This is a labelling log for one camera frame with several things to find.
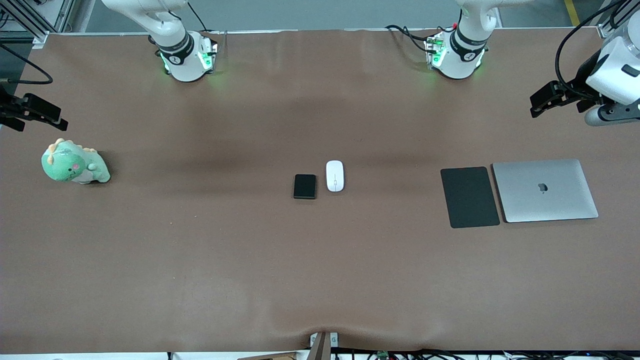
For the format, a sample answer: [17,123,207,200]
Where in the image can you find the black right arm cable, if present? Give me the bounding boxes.
[0,43,54,86]

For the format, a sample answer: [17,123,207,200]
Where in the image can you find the black mouse pad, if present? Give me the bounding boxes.
[440,166,501,229]

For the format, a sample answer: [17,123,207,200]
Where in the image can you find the silver laptop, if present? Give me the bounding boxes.
[492,159,600,224]

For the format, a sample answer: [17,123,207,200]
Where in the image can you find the aluminium frame post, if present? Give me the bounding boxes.
[596,0,640,40]
[0,0,76,45]

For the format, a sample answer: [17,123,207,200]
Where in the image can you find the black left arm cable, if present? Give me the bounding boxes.
[555,0,640,98]

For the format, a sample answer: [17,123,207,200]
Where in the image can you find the brown table cover mat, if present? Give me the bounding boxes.
[0,27,640,355]

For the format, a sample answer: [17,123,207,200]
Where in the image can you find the small black box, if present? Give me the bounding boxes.
[293,173,318,200]

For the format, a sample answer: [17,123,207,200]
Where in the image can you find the green dinosaur plush toy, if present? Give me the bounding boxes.
[41,138,111,185]

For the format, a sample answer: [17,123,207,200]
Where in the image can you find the white computer mouse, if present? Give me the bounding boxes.
[326,160,345,193]

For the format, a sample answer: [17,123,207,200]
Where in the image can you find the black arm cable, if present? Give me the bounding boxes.
[0,43,54,86]
[555,0,640,98]

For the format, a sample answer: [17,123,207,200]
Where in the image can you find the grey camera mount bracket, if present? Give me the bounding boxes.
[309,331,340,360]

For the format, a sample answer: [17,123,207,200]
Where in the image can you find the black base cable bundle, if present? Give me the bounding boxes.
[385,22,458,56]

